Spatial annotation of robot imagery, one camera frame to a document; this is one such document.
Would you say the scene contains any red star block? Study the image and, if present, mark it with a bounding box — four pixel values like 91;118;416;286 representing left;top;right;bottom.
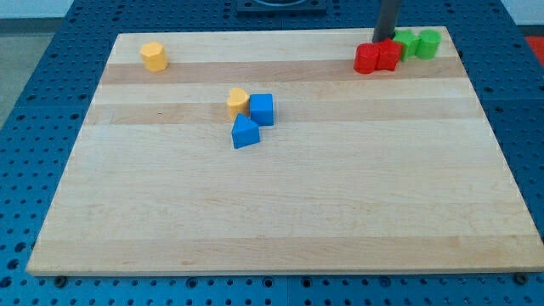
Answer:
376;38;403;71

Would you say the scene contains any green star block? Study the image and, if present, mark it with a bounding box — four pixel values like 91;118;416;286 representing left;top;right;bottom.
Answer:
394;30;420;61

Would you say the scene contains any blue triangle block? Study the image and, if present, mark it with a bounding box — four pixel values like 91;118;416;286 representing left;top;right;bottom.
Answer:
231;113;260;149

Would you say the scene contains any wooden board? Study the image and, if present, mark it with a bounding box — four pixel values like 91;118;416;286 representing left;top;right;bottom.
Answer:
26;27;543;277

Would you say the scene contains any blue cube block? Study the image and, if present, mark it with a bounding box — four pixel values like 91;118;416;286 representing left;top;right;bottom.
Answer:
249;93;275;126

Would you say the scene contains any yellow heart block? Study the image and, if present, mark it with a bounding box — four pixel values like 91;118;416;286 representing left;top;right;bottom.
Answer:
226;88;250;122

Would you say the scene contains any red cylinder block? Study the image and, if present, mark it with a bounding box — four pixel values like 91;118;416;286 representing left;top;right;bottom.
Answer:
354;43;380;74

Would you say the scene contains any yellow hexagon block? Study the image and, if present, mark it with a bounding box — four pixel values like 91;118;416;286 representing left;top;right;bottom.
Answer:
139;42;168;72

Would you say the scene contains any green cylinder block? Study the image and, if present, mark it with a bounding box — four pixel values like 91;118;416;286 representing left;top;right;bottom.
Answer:
416;29;442;60

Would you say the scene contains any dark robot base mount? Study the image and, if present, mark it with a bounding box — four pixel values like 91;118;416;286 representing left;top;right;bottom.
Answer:
234;0;327;16

